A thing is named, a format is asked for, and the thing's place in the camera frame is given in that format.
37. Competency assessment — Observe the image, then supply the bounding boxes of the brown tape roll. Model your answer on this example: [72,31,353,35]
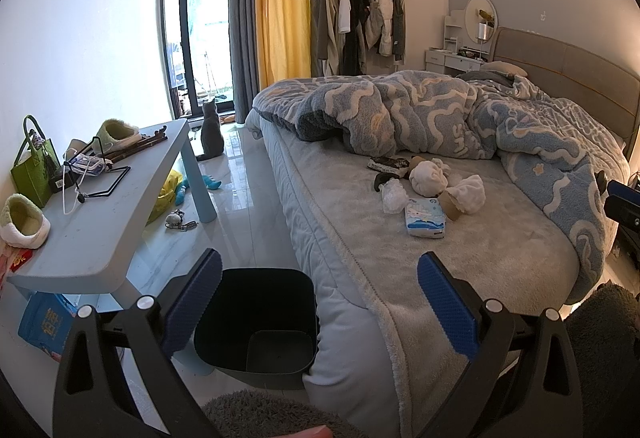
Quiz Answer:
[409,156,424,169]
[438,191,462,221]

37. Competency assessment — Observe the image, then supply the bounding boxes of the white blue tissue pack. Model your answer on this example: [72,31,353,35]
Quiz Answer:
[405,198,447,239]

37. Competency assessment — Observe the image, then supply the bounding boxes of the black face tissue pack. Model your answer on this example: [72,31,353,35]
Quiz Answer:
[367,157,410,179]

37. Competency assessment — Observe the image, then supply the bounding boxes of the black curved plastic piece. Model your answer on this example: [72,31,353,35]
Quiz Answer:
[374,172,396,192]

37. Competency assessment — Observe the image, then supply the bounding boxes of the black trash bin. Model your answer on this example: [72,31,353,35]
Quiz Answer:
[194,268,319,390]

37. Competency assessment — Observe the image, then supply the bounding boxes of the blue box on floor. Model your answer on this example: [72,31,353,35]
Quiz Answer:
[17,291,77,362]

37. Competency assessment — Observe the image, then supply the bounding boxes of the grey padded headboard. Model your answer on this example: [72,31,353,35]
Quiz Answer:
[489,27,639,157]

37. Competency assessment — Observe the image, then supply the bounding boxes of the light blue low table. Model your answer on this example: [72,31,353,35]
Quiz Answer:
[8,119,217,308]

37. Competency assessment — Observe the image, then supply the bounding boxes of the green slipper near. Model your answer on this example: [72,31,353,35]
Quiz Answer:
[1,193,51,249]

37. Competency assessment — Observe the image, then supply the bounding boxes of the green slipper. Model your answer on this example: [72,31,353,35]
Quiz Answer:
[1,193,51,249]
[93,119,142,154]

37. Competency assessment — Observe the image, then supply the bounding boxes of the metal keys on floor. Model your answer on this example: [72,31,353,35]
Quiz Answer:
[165,209,198,232]

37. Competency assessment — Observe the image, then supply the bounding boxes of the blue wavy fleece blanket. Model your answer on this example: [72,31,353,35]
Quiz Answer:
[250,70,630,302]

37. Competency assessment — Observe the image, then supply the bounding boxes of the yellow plastic bag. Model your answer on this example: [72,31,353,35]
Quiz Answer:
[146,170,182,224]

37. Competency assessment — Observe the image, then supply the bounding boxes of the white dressing table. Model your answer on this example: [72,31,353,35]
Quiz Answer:
[424,10,488,76]

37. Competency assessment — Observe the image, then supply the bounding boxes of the bed with grey cover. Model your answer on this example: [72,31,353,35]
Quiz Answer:
[244,26,640,438]

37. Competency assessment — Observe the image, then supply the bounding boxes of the round vanity mirror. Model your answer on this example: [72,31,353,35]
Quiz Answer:
[464,0,498,44]

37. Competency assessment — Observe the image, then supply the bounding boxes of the blue patterned pouch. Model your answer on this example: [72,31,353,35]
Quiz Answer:
[66,154,113,177]

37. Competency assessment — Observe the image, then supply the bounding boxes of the blue cat toy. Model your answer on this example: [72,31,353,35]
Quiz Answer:
[174,174,222,207]

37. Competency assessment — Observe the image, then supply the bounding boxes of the green gift bag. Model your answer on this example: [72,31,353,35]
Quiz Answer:
[11,115,60,208]

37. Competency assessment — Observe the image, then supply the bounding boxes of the wooden sticks bundle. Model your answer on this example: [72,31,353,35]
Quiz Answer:
[106,126,167,164]

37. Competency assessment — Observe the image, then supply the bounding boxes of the green slipper far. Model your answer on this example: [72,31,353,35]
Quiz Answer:
[93,119,142,154]

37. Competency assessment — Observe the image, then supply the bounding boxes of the grey cat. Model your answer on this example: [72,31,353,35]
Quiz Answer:
[196,101,224,161]

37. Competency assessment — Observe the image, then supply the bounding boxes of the clothes rack with garments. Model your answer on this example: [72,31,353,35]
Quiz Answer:
[317,0,407,76]

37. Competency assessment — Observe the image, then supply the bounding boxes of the grey curtain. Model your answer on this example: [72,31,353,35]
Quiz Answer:
[229,0,259,125]

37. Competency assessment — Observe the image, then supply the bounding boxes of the glass balcony door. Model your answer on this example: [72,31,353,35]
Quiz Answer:
[160,0,233,118]

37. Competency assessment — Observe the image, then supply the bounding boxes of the black wire stand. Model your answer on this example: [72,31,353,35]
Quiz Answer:
[60,137,130,205]

